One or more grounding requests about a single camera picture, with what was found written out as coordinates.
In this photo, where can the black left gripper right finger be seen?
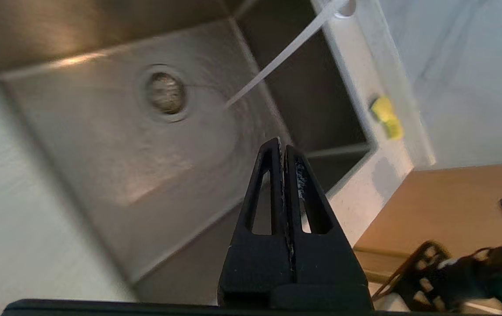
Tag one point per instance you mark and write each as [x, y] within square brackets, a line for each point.
[330, 267]

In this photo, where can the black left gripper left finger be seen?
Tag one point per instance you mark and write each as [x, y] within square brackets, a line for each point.
[253, 267]

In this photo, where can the yellow fish-shaped sponge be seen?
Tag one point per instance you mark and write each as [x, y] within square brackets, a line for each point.
[387, 116]

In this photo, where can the stainless steel sink basin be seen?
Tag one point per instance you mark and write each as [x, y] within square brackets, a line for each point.
[123, 131]

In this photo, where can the beige glossy cabinet panel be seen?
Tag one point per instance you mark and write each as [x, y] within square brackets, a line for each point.
[453, 206]

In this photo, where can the round metal drain strainer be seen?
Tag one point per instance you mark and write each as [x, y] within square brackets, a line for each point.
[166, 93]

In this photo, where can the small white fruit dish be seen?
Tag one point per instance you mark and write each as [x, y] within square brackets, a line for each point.
[346, 8]

